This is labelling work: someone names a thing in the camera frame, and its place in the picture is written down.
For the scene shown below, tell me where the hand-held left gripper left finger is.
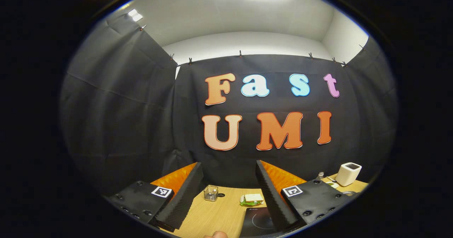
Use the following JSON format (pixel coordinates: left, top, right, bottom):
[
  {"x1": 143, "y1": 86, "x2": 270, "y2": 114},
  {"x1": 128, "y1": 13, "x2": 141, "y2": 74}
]
[{"x1": 106, "y1": 162, "x2": 205, "y2": 233}]

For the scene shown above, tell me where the ceiling light panel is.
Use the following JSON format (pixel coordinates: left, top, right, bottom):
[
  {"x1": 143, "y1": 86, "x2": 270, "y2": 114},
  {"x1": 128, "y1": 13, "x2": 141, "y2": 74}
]
[{"x1": 127, "y1": 9, "x2": 144, "y2": 22}]

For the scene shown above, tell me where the black induction cooktop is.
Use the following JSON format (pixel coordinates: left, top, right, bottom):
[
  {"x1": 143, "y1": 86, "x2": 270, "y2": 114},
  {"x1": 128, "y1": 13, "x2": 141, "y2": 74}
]
[{"x1": 240, "y1": 207, "x2": 283, "y2": 238}]

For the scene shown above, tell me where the metal wire mesh holder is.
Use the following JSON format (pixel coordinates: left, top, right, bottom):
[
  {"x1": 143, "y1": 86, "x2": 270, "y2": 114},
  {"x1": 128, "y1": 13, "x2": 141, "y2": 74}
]
[{"x1": 203, "y1": 185, "x2": 219, "y2": 202}]

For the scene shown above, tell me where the black backdrop cloth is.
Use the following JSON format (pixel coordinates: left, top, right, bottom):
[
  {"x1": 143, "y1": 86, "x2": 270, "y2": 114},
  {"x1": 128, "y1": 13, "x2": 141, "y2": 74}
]
[{"x1": 59, "y1": 19, "x2": 398, "y2": 199}]

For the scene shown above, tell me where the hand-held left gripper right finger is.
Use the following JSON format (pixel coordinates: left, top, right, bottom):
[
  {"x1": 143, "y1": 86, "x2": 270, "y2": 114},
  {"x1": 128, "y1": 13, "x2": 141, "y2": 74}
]
[{"x1": 256, "y1": 159, "x2": 354, "y2": 231}]

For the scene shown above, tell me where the sandwich with lettuce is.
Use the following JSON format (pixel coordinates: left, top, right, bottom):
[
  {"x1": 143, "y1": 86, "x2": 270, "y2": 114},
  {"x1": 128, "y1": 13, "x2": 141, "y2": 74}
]
[{"x1": 240, "y1": 193, "x2": 264, "y2": 207}]

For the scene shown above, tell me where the white toaster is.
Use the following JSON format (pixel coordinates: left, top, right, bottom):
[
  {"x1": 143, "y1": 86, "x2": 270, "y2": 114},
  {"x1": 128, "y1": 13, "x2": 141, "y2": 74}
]
[{"x1": 335, "y1": 162, "x2": 362, "y2": 187}]

